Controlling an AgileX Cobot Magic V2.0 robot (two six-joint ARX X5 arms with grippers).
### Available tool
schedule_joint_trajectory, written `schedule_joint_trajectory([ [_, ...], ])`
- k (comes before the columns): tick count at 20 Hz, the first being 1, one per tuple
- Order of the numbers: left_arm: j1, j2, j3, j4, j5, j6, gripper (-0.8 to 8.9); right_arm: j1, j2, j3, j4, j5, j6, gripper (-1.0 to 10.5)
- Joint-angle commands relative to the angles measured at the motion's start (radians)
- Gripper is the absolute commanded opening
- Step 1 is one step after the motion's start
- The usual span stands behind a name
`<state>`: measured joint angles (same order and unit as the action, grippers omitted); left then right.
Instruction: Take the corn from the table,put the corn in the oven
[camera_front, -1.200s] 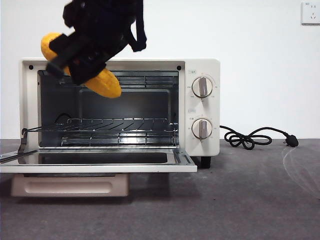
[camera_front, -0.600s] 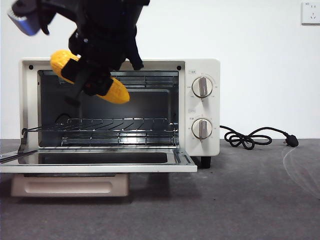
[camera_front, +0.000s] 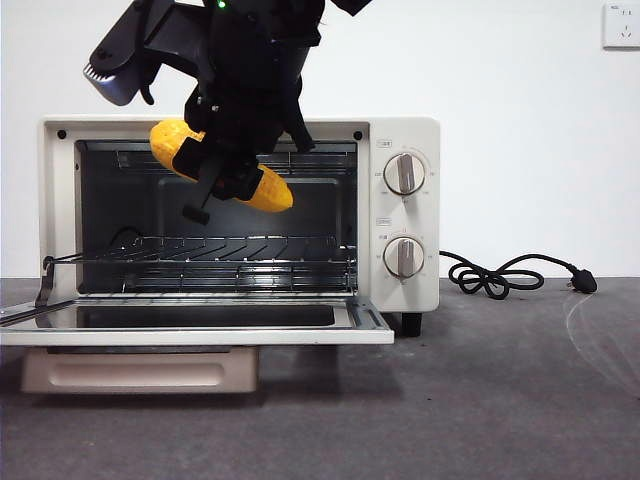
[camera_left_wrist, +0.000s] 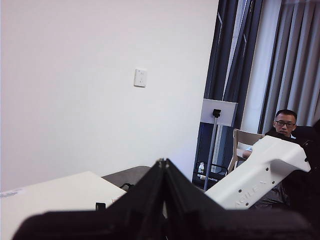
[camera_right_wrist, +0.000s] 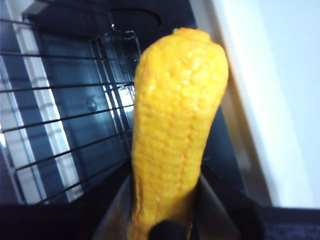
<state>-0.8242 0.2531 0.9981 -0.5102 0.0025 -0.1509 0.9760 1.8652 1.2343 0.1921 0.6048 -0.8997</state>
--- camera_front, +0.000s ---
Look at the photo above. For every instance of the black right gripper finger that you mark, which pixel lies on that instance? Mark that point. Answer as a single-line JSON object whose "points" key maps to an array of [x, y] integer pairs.
{"points": [[237, 182], [191, 160]]}

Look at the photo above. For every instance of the yellow corn cob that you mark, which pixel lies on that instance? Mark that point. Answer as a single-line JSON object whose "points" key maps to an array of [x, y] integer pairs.
{"points": [[167, 142]]}

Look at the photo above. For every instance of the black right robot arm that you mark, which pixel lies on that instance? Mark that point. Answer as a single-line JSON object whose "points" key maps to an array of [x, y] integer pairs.
{"points": [[250, 75]]}

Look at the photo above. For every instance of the large cream oven knob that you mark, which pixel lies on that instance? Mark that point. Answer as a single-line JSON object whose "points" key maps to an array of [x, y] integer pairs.
{"points": [[405, 174]]}

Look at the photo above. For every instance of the cream Toshiba toaster oven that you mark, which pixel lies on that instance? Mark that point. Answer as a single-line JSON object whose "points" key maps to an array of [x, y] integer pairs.
{"points": [[400, 130]]}

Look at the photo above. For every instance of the small cream oven knob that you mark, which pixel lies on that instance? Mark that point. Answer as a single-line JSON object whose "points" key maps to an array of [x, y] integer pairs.
{"points": [[404, 257]]}

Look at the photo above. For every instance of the white wall socket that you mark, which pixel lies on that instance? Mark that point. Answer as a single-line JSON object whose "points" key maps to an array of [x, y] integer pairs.
{"points": [[622, 27]]}

